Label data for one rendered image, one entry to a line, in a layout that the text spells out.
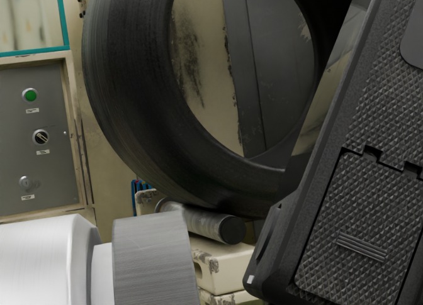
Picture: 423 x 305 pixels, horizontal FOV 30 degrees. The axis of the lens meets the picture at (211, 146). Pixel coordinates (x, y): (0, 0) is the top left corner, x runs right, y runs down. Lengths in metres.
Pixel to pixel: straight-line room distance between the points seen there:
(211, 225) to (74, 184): 0.72
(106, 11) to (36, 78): 0.69
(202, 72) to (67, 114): 0.45
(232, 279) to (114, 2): 0.46
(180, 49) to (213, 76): 0.09
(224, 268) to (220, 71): 0.52
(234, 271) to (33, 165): 0.80
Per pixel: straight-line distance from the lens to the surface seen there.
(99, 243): 0.15
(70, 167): 1.92
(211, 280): 1.23
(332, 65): 0.16
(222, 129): 1.60
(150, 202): 1.53
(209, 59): 1.60
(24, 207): 1.91
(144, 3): 1.20
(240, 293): 1.24
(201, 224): 1.30
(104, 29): 1.24
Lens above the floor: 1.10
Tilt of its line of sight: 3 degrees down
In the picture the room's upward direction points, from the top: 8 degrees counter-clockwise
